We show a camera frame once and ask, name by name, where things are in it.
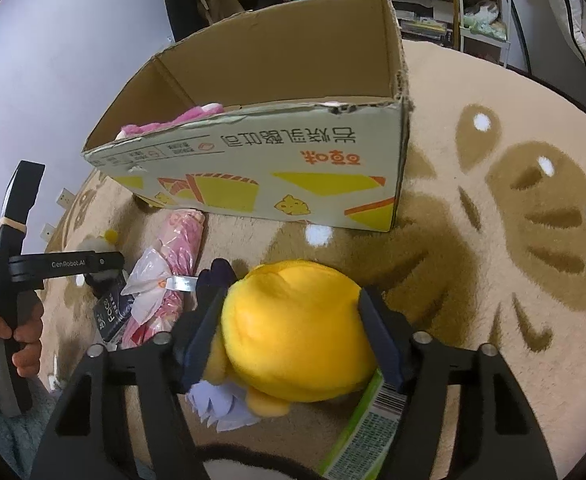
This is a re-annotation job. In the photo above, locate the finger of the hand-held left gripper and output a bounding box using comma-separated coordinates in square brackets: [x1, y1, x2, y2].
[84, 269, 124, 297]

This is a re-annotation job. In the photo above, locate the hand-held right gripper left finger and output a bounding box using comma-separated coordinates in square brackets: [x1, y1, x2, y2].
[29, 272, 234, 480]

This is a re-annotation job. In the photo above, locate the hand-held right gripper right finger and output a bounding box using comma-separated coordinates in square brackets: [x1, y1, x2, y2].
[357, 286, 558, 480]

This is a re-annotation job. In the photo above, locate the small black box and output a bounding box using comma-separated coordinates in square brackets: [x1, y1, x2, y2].
[93, 280, 134, 343]

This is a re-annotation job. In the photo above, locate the white fluffy plush toy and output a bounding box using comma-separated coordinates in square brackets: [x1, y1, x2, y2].
[75, 230, 124, 286]

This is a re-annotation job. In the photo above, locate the purple-haired plush doll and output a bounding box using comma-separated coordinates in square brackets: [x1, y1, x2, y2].
[185, 258, 263, 434]

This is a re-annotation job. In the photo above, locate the yellow plush toy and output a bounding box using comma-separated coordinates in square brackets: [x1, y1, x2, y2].
[193, 259, 381, 418]

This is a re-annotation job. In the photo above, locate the pink cloth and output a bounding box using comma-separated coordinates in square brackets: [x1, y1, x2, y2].
[120, 210, 206, 348]

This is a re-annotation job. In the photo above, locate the pink plush toy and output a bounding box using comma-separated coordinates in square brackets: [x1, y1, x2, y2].
[114, 102, 224, 141]

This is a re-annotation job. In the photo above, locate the printed cardboard box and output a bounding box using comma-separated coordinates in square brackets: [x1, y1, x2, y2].
[82, 0, 414, 233]

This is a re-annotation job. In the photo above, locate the pale green soft pouch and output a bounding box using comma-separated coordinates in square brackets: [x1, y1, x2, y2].
[463, 2, 506, 41]

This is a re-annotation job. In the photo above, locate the person's left hand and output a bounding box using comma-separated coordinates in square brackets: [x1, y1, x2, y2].
[0, 300, 44, 386]

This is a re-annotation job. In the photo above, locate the white plastic bag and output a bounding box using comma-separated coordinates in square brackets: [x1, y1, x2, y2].
[122, 247, 174, 318]

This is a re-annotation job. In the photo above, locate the green carton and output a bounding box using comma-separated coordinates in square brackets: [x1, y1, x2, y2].
[318, 367, 409, 480]

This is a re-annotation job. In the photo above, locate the beige patterned rug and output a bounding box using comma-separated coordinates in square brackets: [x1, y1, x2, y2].
[38, 35, 586, 480]

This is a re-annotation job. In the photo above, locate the black hanging coat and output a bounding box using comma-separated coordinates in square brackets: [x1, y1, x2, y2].
[158, 0, 209, 43]

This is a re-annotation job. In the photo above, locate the stack of magazines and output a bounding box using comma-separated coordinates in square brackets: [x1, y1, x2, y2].
[395, 0, 456, 48]

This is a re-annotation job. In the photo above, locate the wooden shelf unit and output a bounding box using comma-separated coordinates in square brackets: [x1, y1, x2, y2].
[268, 0, 461, 51]

